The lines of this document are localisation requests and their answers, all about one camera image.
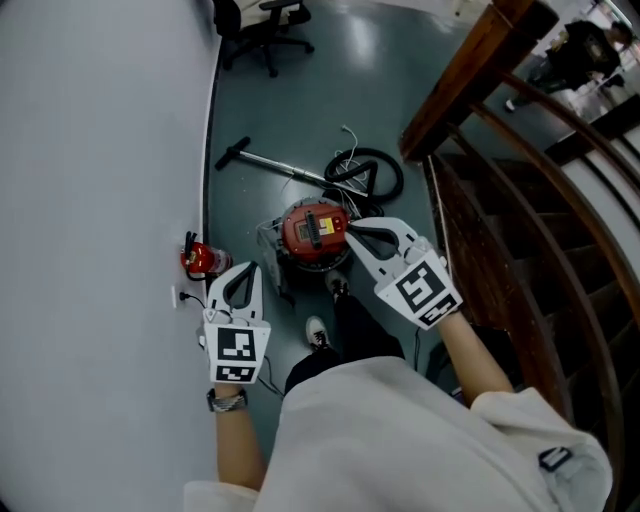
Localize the red vacuum cleaner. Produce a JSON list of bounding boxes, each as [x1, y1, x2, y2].
[[277, 196, 355, 275]]

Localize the person's black trousers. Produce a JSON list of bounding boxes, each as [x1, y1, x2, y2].
[[283, 293, 407, 397]]

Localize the person's white left shoe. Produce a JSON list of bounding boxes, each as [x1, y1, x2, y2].
[[305, 315, 332, 352]]

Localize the person's left forearm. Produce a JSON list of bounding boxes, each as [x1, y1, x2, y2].
[[213, 383, 268, 494]]

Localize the black office chair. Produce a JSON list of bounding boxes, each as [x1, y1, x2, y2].
[[213, 0, 317, 79]]

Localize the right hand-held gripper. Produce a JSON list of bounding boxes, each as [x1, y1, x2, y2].
[[343, 215, 465, 332]]

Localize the person's white right shoe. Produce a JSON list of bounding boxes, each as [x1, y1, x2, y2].
[[324, 270, 350, 304]]

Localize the white cord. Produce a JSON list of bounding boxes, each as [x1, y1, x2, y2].
[[331, 124, 362, 172]]

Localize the grey striped wristwatch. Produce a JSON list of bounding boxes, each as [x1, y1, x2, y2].
[[206, 387, 249, 414]]

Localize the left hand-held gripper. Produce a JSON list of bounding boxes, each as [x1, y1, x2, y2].
[[201, 260, 273, 386]]

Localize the person's white shoe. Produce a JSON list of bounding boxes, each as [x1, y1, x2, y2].
[[305, 315, 332, 352], [324, 270, 350, 304]]

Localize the brown wooden staircase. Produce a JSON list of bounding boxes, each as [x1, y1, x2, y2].
[[419, 69, 640, 501]]

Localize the metal vacuum wand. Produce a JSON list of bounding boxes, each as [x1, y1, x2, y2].
[[214, 135, 372, 195]]

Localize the person's right forearm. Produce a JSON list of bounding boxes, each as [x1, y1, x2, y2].
[[438, 312, 517, 413]]

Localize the person's white shirt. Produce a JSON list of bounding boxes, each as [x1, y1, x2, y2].
[[182, 356, 615, 512]]

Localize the black vacuum hose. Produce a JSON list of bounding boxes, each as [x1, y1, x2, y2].
[[323, 145, 406, 207]]

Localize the red fire extinguisher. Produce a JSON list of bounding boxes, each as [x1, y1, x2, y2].
[[179, 230, 234, 282]]

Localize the brown wooden newel post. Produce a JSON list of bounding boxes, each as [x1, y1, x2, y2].
[[398, 0, 560, 162]]

